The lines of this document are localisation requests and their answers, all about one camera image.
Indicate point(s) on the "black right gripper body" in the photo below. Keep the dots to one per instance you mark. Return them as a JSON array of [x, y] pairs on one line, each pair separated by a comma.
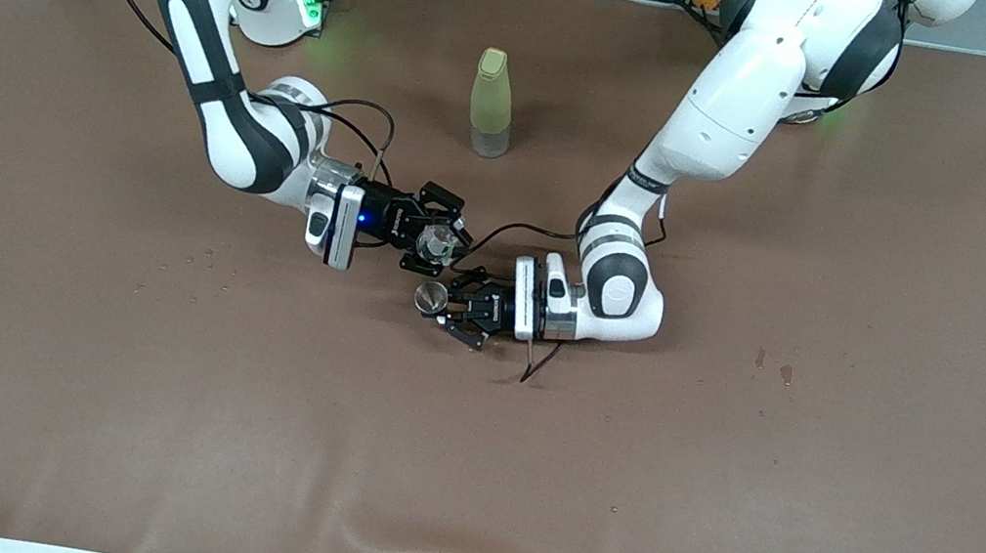
[[387, 218]]

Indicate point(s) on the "green bottle with clear base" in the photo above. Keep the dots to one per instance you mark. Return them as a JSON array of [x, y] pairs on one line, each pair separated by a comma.
[[491, 98]]

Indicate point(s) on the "small brown liquid puddle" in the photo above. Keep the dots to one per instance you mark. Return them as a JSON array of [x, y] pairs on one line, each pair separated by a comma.
[[786, 373], [760, 358]]

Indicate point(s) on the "clear glass cup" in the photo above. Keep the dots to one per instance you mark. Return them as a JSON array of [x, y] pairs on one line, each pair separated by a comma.
[[437, 244]]

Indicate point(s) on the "brown table mat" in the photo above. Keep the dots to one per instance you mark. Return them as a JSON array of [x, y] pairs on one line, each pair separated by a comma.
[[464, 460]]

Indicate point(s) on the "steel double cone jigger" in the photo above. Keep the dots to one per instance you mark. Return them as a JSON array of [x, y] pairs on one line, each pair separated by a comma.
[[430, 299]]

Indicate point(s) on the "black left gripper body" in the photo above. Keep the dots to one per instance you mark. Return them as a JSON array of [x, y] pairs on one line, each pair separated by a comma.
[[491, 306]]

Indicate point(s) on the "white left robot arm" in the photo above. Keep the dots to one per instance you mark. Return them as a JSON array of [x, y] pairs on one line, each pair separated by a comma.
[[750, 90]]

